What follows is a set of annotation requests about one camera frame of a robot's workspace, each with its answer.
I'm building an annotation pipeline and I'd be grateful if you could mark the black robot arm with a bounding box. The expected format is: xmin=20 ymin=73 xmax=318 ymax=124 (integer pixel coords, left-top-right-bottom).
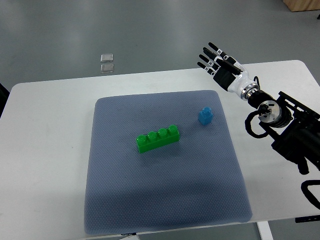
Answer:
xmin=244 ymin=89 xmax=320 ymax=175

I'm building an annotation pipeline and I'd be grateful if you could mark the upper metal floor plate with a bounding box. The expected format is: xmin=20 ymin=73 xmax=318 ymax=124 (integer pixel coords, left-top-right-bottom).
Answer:
xmin=100 ymin=53 xmax=114 ymax=63

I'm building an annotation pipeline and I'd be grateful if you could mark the wooden box corner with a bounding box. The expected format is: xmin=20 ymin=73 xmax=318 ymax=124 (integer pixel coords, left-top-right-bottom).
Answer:
xmin=283 ymin=0 xmax=320 ymax=12

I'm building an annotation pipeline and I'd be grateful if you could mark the white table leg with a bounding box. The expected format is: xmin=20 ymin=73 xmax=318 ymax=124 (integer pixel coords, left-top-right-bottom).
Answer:
xmin=256 ymin=221 xmax=274 ymax=240

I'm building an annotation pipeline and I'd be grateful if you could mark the small blue block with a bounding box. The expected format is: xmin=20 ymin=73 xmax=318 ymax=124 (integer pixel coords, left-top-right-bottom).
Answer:
xmin=198 ymin=107 xmax=213 ymax=126

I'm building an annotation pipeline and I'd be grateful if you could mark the blue-grey foam mat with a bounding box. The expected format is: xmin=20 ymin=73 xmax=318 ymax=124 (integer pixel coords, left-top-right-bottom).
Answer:
xmin=84 ymin=90 xmax=252 ymax=235

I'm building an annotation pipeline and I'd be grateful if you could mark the black object at left edge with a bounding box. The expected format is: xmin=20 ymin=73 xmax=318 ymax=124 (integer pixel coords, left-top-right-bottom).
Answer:
xmin=0 ymin=84 xmax=10 ymax=116

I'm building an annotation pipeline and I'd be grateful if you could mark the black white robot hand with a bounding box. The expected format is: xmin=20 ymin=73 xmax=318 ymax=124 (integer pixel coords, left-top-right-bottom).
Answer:
xmin=197 ymin=42 xmax=260 ymax=100

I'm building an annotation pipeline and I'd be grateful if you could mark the long green block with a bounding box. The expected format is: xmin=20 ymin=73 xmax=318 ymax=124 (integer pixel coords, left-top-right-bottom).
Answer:
xmin=136 ymin=124 xmax=180 ymax=154

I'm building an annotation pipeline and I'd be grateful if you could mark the black table control panel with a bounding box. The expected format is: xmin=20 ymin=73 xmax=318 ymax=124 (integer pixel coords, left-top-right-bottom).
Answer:
xmin=295 ymin=215 xmax=320 ymax=223

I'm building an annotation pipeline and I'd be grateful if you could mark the black loop at right edge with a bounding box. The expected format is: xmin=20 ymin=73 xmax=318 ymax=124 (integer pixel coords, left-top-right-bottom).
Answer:
xmin=300 ymin=179 xmax=320 ymax=209

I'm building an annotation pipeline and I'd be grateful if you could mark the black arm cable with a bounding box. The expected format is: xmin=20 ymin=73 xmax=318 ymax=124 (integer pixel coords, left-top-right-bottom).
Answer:
xmin=244 ymin=111 xmax=272 ymax=139

